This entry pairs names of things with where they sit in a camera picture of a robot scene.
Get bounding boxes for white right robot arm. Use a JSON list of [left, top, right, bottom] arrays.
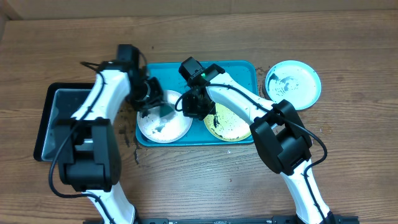
[[175, 57, 335, 223]]

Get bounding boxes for yellow-green dirty plate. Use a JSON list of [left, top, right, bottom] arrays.
[[203, 103, 251, 142]]

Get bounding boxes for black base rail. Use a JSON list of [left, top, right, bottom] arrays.
[[83, 215, 360, 224]]

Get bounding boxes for white plate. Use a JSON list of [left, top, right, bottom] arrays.
[[137, 90, 193, 144]]

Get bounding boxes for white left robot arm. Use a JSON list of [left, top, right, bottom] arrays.
[[48, 44, 164, 223]]

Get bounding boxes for black water basin tray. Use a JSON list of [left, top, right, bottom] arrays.
[[33, 83, 94, 162]]

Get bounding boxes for green scrubbing sponge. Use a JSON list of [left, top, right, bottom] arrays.
[[159, 103, 175, 118]]

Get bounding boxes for light blue plate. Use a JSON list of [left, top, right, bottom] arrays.
[[262, 60, 322, 110]]

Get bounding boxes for blue plastic tray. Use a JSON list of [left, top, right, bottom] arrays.
[[135, 60, 259, 147]]

